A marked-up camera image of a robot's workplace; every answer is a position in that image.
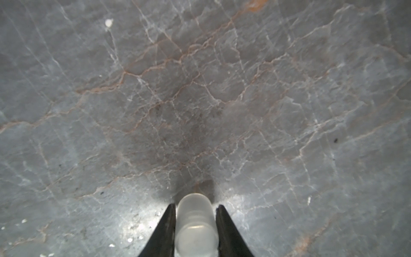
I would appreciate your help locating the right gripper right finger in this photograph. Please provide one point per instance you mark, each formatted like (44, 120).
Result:
(231, 243)

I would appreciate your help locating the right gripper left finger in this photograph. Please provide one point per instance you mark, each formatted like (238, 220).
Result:
(161, 242)

